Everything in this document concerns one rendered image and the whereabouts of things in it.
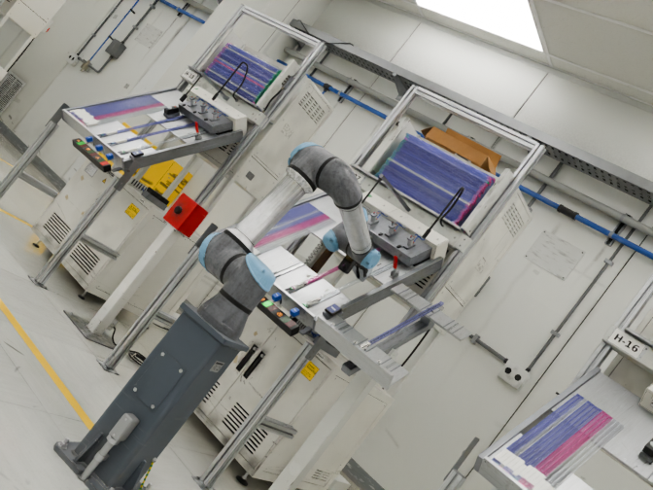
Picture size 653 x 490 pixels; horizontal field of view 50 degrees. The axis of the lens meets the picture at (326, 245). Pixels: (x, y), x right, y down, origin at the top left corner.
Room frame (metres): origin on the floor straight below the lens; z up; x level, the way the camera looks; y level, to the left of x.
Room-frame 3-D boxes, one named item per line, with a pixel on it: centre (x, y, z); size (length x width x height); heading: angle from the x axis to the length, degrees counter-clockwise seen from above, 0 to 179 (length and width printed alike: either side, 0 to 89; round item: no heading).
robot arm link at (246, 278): (2.12, 0.12, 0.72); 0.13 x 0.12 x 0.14; 58
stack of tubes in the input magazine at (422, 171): (3.17, -0.22, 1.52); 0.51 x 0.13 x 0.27; 54
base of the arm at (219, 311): (2.12, 0.11, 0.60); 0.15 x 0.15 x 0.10
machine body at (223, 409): (3.31, -0.24, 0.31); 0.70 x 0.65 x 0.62; 54
